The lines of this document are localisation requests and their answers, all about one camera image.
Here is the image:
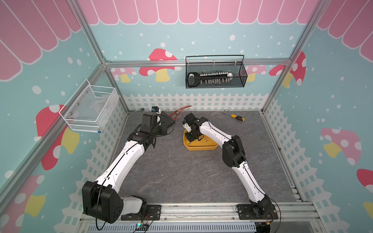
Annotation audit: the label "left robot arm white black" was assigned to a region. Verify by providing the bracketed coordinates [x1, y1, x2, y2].
[82, 112, 175, 223]

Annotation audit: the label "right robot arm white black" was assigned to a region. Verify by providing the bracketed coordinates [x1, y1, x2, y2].
[183, 114, 278, 219]

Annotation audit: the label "black flat box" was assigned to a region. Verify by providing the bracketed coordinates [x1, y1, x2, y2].
[160, 111, 175, 129]

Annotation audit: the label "yellow plastic storage box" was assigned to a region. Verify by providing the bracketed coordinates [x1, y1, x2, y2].
[183, 130, 219, 151]

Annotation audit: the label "black socket bit holder set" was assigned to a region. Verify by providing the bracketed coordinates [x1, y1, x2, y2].
[186, 72, 233, 88]

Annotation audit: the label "yellow black screwdriver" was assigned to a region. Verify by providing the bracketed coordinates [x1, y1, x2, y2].
[223, 112, 245, 121]

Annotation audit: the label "green circuit board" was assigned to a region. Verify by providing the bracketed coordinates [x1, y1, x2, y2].
[135, 223, 150, 232]

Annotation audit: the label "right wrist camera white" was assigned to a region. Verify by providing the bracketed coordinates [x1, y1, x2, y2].
[183, 120, 191, 133]

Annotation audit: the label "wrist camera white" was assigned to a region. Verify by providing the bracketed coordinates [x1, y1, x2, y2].
[183, 120, 191, 133]
[142, 106, 161, 127]

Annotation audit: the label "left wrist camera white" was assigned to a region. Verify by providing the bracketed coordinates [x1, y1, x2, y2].
[142, 106, 161, 127]

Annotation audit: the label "red handled pliers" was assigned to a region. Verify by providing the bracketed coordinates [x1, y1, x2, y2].
[169, 105, 191, 120]

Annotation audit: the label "black wire mesh basket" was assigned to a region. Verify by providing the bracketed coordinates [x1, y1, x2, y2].
[185, 55, 248, 89]

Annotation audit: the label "white wire mesh basket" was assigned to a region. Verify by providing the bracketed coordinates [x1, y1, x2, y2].
[59, 80, 119, 133]

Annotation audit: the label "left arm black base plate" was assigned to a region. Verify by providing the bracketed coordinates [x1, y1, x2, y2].
[120, 205, 162, 221]

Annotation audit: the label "aluminium front rail frame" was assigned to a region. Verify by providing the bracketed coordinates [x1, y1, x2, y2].
[76, 202, 327, 233]

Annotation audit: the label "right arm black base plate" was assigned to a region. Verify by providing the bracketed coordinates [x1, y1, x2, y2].
[235, 204, 279, 221]

